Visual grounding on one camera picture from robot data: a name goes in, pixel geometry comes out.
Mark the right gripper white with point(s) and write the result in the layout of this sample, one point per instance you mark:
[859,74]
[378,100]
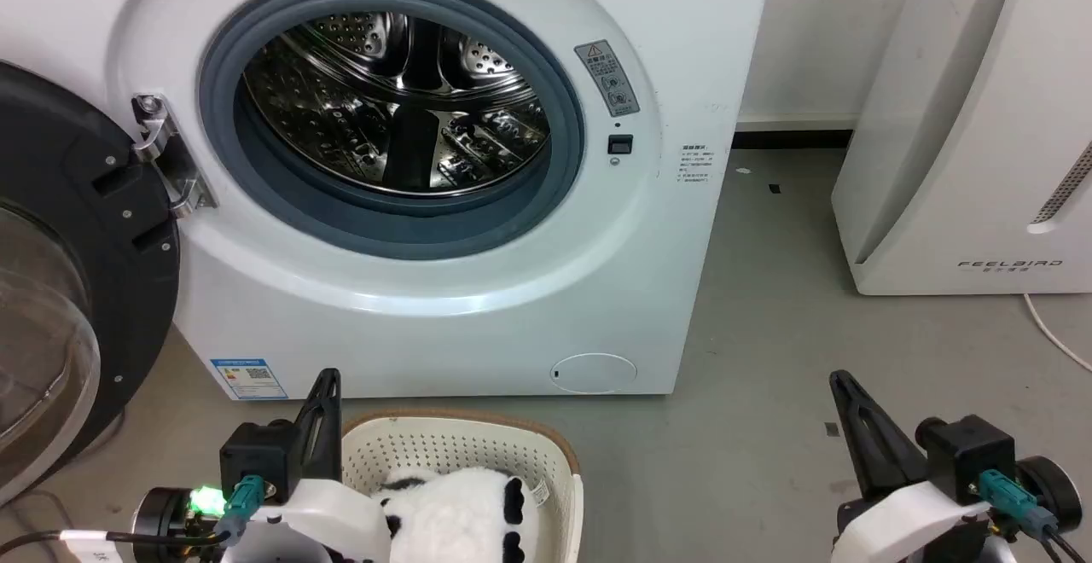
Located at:
[904,520]

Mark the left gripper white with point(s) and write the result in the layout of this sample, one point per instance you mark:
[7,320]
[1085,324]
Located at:
[316,516]

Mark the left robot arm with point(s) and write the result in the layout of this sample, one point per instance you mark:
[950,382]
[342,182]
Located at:
[162,525]

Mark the white and black plush toy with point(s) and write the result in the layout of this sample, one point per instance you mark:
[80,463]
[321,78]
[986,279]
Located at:
[465,516]

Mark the black washing machine door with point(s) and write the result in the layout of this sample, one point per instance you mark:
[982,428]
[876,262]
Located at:
[94,230]

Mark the stainless steel washing machine drum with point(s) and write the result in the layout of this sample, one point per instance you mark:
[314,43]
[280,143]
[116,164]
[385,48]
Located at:
[375,111]

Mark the blue energy label sticker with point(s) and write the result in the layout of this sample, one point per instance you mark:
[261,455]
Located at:
[248,378]

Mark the white plastic laundry basket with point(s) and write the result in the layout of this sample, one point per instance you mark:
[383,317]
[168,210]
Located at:
[461,445]

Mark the grey rubber door gasket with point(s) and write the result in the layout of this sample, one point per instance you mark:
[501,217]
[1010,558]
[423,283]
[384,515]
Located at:
[256,171]

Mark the round white filter cover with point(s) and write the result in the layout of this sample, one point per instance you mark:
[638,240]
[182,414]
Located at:
[593,373]

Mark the silver metal door hinge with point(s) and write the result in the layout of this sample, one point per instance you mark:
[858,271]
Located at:
[166,153]

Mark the white air purifier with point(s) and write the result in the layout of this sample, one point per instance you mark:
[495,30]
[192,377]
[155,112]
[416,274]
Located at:
[964,136]

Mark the small white text label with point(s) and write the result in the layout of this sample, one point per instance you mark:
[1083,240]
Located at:
[696,163]

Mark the black door latch socket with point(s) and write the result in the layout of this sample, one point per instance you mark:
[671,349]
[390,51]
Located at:
[620,144]

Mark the white front-load washing machine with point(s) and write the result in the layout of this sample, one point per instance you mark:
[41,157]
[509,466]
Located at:
[665,51]

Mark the grey warning sticker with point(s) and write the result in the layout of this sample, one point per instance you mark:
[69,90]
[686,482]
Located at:
[606,77]

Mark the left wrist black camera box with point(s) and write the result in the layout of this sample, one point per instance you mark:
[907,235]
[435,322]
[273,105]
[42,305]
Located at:
[256,456]

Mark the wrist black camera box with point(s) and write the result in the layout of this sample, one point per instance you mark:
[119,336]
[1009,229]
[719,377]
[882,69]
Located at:
[968,452]
[256,456]

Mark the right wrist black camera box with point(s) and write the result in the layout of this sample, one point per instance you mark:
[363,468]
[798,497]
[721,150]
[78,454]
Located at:
[968,452]

